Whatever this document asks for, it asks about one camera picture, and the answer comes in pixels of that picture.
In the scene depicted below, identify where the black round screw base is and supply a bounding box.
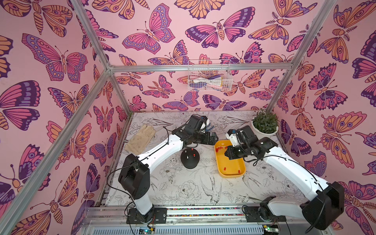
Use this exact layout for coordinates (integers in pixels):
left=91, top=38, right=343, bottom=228
left=181, top=148, right=200, bottom=169

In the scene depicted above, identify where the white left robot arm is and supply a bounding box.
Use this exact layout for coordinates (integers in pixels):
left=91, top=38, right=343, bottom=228
left=118, top=114, right=218, bottom=216

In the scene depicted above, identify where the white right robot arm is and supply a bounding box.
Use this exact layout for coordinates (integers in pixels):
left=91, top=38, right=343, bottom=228
left=225, top=126, right=344, bottom=232

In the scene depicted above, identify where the potted green plant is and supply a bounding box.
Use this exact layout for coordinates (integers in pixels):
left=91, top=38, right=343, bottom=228
left=251, top=109, right=279, bottom=140

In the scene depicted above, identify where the yellow plastic tray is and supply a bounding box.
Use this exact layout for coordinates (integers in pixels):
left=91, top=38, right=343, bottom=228
left=214, top=140, right=246, bottom=178

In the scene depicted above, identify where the cream fabric glove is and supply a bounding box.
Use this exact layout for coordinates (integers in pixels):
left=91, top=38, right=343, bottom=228
left=124, top=124, right=156, bottom=156

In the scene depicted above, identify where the white wire basket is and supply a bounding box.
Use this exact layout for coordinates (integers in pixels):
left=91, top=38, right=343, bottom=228
left=186, top=64, right=233, bottom=92

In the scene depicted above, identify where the aluminium cage frame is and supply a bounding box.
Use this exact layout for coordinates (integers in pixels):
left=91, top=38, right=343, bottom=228
left=0, top=0, right=338, bottom=235

